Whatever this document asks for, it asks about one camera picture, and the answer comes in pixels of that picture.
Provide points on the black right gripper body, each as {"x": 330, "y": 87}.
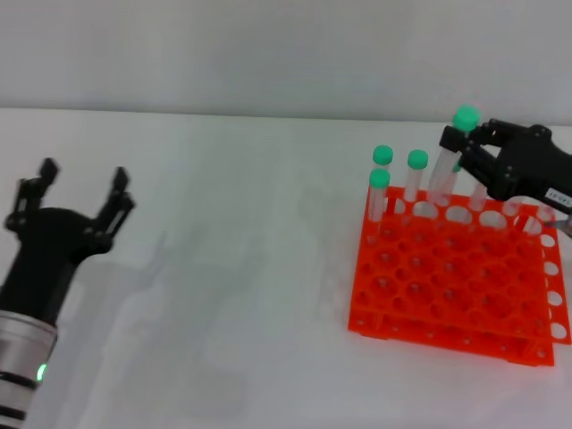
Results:
{"x": 527, "y": 165}

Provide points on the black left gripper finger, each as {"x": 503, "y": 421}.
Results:
{"x": 120, "y": 187}
{"x": 47, "y": 172}

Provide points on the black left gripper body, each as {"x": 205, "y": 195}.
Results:
{"x": 44, "y": 250}

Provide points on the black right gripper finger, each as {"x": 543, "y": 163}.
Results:
{"x": 452, "y": 138}
{"x": 491, "y": 127}

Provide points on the orange test tube rack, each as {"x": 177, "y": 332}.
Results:
{"x": 447, "y": 286}

